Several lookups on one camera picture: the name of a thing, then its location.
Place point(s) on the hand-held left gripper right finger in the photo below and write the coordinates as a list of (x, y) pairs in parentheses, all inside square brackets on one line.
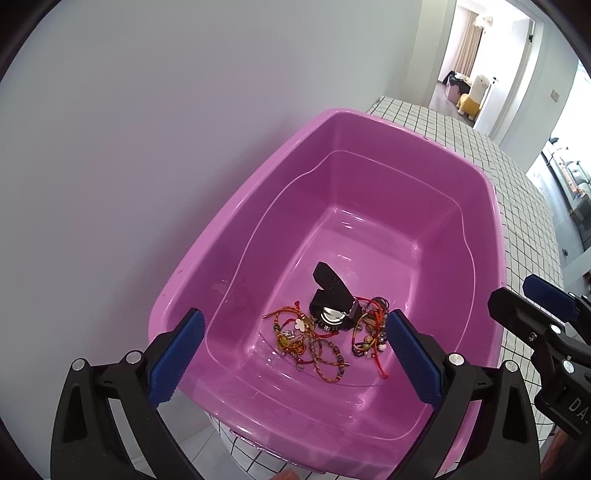
[(413, 355)]

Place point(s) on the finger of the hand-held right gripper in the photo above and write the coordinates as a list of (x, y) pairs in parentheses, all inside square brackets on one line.
[(517, 314), (549, 295)]

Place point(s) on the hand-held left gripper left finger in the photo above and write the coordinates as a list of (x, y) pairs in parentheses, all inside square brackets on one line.
[(178, 355)]

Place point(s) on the black wristwatch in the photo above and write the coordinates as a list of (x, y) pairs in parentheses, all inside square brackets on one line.
[(330, 286)]

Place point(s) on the pink plastic basin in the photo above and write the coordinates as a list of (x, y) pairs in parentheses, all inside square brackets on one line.
[(369, 184)]

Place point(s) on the grey sofa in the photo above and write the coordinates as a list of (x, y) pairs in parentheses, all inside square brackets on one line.
[(577, 173)]

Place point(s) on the white checkered tablecloth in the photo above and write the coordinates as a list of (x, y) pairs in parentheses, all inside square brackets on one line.
[(508, 175)]

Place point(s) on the white and yellow plush toy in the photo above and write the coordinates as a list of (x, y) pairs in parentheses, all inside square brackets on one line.
[(475, 90)]

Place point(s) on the black bag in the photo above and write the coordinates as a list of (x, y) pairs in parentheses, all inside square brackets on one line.
[(457, 82)]

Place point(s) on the beige curtain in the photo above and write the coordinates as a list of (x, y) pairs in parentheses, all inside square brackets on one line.
[(466, 41)]

